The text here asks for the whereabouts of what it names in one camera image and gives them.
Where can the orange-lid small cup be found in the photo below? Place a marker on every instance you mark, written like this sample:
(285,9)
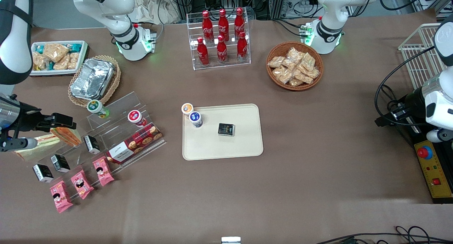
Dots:
(187,108)

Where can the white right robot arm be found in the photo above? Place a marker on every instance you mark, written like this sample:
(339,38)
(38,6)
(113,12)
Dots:
(14,42)

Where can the teal snack packet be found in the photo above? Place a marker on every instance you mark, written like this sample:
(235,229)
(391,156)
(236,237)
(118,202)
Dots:
(39,48)
(75,46)
(51,66)

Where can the white rectangular snack tray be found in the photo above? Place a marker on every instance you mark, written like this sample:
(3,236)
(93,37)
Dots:
(84,51)

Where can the clear acrylic stepped display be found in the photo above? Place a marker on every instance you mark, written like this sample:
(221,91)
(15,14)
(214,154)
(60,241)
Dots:
(116,111)

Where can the black square snack packet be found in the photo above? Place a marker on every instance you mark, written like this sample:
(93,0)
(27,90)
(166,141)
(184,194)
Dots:
(226,129)

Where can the red cookie box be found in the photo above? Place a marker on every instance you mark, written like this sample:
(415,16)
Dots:
(136,143)

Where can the large crispy snack packet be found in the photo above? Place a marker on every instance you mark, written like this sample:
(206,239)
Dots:
(55,51)

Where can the blue-lid small cup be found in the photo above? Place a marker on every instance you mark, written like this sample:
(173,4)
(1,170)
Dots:
(195,118)

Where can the aluminium foil container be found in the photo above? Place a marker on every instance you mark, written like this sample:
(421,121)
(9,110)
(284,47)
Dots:
(92,79)

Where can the small black carton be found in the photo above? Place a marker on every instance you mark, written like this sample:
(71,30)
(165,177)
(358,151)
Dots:
(60,162)
(92,144)
(42,172)

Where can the crumpled beige paper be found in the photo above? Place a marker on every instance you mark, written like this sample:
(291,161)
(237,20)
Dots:
(148,8)

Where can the pink snack packet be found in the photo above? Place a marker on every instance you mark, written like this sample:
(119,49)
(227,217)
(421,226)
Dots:
(81,184)
(61,196)
(103,170)

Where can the oval light wicker basket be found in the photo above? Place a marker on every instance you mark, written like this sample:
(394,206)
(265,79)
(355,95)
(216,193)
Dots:
(115,81)

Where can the yellow emergency stop box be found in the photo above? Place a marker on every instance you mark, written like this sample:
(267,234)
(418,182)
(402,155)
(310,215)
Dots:
(435,169)

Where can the red-lid small cup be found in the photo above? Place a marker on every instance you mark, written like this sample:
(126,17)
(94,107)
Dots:
(136,117)

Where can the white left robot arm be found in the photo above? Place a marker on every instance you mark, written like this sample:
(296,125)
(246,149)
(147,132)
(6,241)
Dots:
(331,10)

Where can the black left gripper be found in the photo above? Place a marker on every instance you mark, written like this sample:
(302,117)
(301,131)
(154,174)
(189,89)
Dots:
(412,101)

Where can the white device at edge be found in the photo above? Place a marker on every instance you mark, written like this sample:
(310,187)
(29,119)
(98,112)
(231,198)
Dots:
(230,240)

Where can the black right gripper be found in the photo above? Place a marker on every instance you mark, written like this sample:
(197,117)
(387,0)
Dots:
(25,118)

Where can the round brown wicker basket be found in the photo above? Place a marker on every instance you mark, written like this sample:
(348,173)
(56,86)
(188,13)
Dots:
(272,79)

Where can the pale triangle sandwich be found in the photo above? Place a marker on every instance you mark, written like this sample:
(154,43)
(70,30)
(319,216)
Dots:
(46,143)

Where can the beige plastic serving tray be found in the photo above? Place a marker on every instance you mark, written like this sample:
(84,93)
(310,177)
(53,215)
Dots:
(219,148)

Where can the aluminium frame rack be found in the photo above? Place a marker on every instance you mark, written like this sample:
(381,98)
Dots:
(265,3)

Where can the clear acrylic bottle rack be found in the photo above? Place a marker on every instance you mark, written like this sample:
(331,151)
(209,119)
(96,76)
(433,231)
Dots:
(198,63)

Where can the small crispy snack packet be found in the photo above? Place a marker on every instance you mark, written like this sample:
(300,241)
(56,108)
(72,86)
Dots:
(73,61)
(40,61)
(62,63)

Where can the red cola bottle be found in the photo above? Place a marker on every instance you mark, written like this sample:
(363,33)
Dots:
(222,51)
(202,52)
(242,47)
(239,20)
(207,22)
(223,21)

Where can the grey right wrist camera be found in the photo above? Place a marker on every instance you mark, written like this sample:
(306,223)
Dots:
(19,144)

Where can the clear-wrapped rice cracker packet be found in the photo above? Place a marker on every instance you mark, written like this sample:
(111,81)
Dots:
(289,64)
(275,62)
(303,77)
(282,74)
(308,60)
(313,73)
(294,54)
(296,82)

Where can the green-lid small cup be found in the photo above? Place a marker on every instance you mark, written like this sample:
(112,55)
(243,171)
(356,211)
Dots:
(96,107)

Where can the orange wrapped triangle sandwich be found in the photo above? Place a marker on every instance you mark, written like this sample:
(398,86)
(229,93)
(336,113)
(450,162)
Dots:
(67,136)

